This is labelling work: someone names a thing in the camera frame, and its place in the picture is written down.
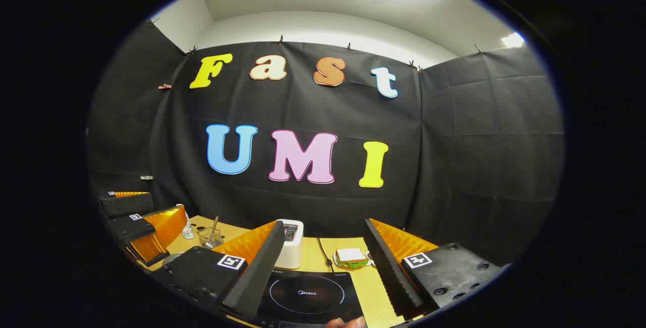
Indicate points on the row of dark backdrop clips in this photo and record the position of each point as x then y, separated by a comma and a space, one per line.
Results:
280, 40

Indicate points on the white toaster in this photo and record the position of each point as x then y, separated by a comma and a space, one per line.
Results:
292, 252

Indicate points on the wooden spoon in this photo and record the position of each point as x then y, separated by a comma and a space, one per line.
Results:
215, 224

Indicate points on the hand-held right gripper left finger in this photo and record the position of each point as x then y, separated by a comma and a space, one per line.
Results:
257, 277

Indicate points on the white green-label bottle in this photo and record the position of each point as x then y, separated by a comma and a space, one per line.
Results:
187, 227

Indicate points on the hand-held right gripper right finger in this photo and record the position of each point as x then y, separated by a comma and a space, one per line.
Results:
391, 277

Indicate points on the black induction cooktop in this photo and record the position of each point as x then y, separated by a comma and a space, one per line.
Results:
328, 313

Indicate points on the sandwich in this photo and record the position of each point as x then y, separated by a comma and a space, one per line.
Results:
351, 256

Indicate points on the stainless steel pot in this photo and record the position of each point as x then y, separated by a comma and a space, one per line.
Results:
174, 258

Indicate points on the ceiling light panel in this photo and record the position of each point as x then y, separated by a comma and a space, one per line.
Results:
512, 40

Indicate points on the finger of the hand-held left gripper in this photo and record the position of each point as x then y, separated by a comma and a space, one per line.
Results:
133, 228
126, 206

